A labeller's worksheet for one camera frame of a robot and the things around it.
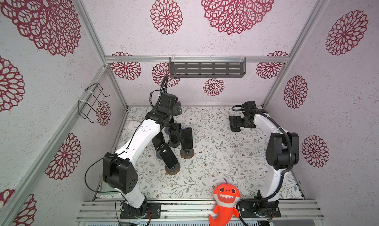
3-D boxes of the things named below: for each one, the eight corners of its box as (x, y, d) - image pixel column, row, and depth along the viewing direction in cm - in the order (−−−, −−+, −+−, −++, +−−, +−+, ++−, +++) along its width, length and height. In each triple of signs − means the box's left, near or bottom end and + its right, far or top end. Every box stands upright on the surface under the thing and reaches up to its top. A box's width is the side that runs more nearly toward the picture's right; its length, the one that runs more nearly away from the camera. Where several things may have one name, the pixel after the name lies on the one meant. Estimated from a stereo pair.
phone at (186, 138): (181, 153, 97) (180, 136, 81) (181, 144, 101) (180, 127, 85) (192, 153, 97) (192, 136, 81) (191, 144, 101) (192, 127, 85)
